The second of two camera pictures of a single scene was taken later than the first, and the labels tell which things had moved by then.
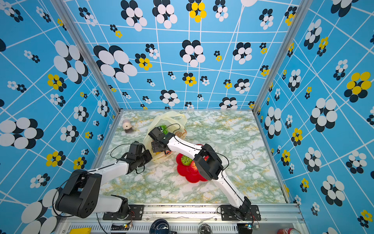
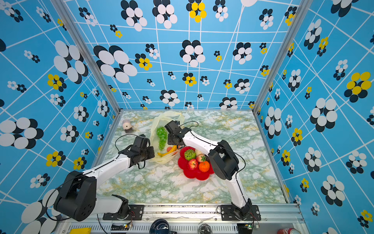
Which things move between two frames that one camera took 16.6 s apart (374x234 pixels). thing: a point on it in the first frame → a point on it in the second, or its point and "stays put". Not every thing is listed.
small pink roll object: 127,126 stays put
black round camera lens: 159,226 stays put
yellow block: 81,230 stays put
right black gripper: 155,146 → 169,140
